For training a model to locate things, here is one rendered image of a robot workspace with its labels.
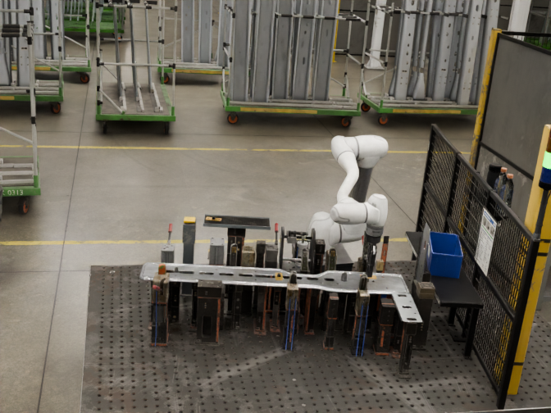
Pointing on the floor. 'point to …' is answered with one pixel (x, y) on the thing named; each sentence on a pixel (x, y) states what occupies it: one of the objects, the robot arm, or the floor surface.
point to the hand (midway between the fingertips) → (369, 270)
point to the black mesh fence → (475, 253)
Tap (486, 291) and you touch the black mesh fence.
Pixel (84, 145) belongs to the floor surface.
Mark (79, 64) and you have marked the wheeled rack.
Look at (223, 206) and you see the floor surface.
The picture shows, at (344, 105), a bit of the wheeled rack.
